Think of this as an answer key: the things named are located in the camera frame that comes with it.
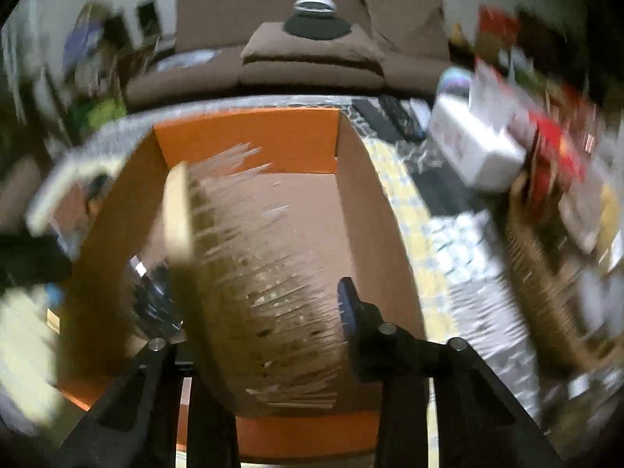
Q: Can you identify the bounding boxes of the flat brown seat cushion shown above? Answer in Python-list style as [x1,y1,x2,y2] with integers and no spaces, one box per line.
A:
[241,22,386,66]

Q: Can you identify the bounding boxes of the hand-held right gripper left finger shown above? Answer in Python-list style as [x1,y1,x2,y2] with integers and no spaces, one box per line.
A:
[51,336,241,468]

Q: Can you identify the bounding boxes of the black speaker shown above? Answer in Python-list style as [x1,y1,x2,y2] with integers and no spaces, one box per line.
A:
[136,0,161,40]

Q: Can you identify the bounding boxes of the red shoe boxes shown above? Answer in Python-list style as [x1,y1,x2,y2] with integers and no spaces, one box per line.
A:
[478,7,520,50]

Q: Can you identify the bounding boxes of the wicker basket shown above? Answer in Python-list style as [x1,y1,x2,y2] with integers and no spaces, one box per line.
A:
[507,195,624,371]

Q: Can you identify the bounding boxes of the purple container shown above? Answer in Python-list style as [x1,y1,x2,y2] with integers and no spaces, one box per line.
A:
[439,68,471,99]

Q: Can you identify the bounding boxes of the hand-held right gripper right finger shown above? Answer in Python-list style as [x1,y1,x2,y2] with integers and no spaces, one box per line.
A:
[337,277,564,468]

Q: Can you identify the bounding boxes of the brown sofa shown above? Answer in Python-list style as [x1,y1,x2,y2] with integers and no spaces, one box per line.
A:
[124,0,452,108]

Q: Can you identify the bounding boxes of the green bag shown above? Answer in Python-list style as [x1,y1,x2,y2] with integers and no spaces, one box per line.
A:
[68,100,128,128]

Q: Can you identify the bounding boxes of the large brown back pillow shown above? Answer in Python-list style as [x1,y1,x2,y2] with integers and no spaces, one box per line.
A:
[363,0,449,59]

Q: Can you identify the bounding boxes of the white oval device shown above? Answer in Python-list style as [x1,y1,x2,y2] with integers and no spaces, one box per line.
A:
[294,0,338,16]

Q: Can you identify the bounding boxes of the orange cardboard box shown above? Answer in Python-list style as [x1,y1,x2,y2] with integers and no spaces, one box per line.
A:
[56,107,430,464]

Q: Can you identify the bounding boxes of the white papers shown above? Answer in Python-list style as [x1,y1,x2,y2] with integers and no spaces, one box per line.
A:
[156,49,215,71]

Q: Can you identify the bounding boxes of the red carton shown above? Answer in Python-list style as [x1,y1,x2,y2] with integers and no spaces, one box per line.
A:
[529,112,588,206]

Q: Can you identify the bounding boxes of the stack of blue boxes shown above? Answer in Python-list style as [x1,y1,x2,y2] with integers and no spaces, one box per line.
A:
[63,19,103,70]

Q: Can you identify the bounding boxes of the white tissue box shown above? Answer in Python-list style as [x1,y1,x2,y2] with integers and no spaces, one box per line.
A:
[428,92,527,191]

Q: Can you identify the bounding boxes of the round woven spiral coaster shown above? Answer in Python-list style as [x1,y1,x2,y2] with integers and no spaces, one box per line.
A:
[163,144,352,410]

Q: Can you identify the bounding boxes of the yellow plaid tablecloth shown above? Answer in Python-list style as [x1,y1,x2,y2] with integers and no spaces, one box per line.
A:
[365,136,459,347]

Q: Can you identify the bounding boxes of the red and white packet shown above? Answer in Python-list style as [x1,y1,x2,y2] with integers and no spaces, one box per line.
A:
[470,58,537,142]

